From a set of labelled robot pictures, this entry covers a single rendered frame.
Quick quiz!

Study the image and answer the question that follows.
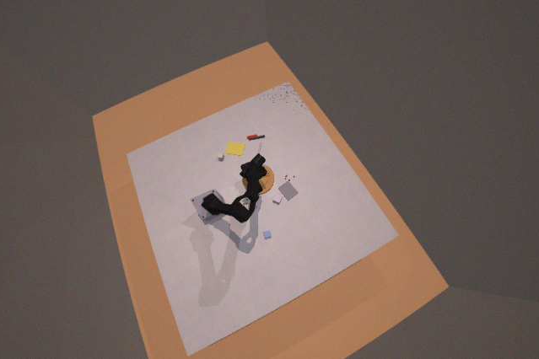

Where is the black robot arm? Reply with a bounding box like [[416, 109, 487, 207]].
[[202, 153, 267, 223]]

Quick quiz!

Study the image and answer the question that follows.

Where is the orange round board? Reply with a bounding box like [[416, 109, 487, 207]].
[[242, 164, 274, 195]]

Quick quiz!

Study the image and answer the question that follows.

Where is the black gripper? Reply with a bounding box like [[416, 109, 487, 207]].
[[240, 162, 263, 193]]

